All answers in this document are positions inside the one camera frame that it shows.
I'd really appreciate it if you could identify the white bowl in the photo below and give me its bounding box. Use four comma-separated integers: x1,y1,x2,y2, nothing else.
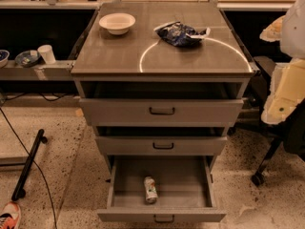
99,13,135,35

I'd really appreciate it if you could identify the grey side shelf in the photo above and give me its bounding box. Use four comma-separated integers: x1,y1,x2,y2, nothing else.
0,60,74,81

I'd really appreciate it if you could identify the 7up soda can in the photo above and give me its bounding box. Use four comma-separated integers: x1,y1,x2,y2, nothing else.
144,177,158,204

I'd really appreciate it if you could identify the black bar stand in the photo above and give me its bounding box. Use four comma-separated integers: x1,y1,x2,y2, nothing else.
11,129,48,201

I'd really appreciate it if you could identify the blue patterned bowl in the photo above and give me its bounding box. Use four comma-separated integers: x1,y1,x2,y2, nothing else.
15,50,41,68

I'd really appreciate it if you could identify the black floor cable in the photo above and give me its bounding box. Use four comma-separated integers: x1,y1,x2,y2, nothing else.
0,107,58,229

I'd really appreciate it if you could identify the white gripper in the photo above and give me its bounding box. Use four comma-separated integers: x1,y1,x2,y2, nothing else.
259,16,305,124

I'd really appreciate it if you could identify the black office chair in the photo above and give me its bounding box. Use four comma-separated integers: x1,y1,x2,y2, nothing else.
235,56,305,186

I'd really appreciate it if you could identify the white paper cup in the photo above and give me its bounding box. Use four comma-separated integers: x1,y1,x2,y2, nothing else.
37,45,56,64

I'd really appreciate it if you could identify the grey drawer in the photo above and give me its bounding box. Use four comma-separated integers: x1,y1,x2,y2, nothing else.
96,136,227,156
97,156,226,223
80,98,243,127

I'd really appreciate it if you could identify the blue chip bag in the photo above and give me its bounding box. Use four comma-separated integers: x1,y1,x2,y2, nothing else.
153,21,211,47

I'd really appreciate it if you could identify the grey drawer cabinet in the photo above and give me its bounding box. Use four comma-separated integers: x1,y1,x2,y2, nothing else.
70,1,255,223

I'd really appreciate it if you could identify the blue bowl at edge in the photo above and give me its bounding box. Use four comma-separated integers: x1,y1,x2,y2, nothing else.
0,50,10,68

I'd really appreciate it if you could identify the orange white sneaker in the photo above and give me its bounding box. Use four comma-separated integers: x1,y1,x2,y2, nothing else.
0,201,21,229

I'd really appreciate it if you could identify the grey top drawer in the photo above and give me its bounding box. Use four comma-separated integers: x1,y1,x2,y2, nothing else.
80,98,243,127

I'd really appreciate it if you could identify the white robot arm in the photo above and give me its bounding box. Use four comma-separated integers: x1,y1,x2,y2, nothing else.
259,0,305,124

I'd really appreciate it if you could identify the grey bottom drawer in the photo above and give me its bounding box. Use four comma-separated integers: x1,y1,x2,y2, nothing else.
97,156,226,223

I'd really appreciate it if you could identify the grey middle drawer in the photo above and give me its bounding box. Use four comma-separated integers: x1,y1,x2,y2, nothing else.
96,136,227,156

